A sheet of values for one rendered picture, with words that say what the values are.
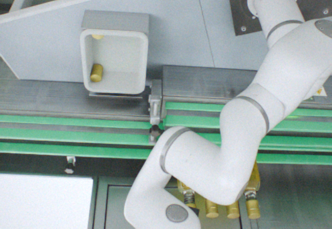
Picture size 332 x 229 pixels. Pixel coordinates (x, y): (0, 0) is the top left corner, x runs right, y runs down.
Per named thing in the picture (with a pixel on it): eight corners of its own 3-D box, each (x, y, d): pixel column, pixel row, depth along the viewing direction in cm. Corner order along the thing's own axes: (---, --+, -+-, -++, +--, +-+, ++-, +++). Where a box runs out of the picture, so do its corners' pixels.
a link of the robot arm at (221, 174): (218, 83, 66) (161, 122, 58) (287, 115, 58) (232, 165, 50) (215, 140, 74) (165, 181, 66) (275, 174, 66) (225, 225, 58)
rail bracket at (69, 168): (70, 144, 122) (64, 180, 113) (68, 132, 117) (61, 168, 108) (83, 145, 122) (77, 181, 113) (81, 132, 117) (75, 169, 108)
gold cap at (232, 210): (223, 204, 102) (225, 218, 99) (226, 198, 100) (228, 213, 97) (236, 204, 103) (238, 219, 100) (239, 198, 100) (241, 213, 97)
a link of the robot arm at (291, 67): (220, 114, 69) (251, 51, 57) (286, 64, 82) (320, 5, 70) (260, 148, 66) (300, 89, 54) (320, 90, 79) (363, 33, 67)
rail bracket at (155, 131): (147, 121, 112) (147, 156, 103) (151, 82, 99) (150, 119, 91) (157, 122, 112) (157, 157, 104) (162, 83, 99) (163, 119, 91)
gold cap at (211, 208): (203, 203, 102) (204, 218, 99) (205, 197, 99) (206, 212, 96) (216, 203, 102) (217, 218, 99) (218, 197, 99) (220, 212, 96)
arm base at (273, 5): (236, -23, 87) (249, 17, 78) (288, -44, 83) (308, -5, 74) (254, 23, 98) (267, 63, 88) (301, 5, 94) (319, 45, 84)
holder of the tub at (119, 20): (90, 82, 118) (87, 100, 113) (85, 9, 97) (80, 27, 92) (144, 84, 119) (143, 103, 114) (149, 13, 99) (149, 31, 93)
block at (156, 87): (148, 100, 115) (147, 117, 110) (149, 78, 108) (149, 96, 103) (159, 100, 115) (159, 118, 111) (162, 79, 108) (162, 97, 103)
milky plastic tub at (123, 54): (88, 71, 114) (84, 91, 108) (83, 10, 97) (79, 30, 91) (144, 74, 115) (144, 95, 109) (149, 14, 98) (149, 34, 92)
